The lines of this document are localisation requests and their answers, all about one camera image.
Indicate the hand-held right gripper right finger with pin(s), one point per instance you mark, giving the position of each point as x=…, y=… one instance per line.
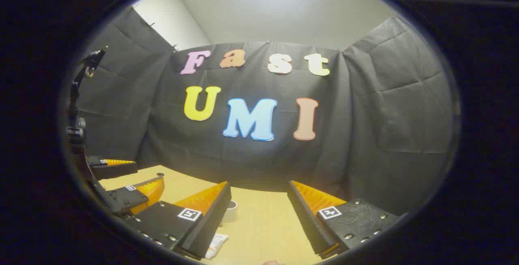
x=308, y=220

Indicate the white toothpaste tube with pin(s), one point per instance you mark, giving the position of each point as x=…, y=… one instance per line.
x=217, y=244

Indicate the wooden desktop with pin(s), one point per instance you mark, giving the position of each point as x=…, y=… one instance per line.
x=263, y=224

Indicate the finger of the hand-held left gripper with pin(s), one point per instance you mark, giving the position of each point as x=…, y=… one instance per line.
x=113, y=169
x=125, y=198

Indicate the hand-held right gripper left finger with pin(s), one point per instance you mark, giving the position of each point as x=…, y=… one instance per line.
x=211, y=220

